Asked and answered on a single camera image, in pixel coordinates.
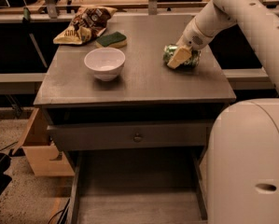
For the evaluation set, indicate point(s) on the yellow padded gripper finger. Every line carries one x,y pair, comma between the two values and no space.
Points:
181,55

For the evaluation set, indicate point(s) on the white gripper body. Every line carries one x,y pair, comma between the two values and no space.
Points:
191,38

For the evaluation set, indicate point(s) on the green soda can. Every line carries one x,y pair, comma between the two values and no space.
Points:
170,49

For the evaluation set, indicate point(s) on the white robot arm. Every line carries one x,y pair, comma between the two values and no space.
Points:
243,148

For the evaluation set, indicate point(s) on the green yellow sponge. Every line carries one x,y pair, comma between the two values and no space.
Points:
115,40

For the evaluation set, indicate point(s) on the grey cabinet with drawers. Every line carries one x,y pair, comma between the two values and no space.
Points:
93,122

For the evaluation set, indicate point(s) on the white bowl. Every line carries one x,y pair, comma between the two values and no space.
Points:
105,64

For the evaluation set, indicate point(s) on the round metal drawer knob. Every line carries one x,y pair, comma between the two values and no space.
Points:
137,138

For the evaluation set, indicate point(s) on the brown yellow chip bag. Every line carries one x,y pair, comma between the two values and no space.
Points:
89,23

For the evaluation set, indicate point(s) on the light wooden box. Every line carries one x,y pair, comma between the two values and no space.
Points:
41,153

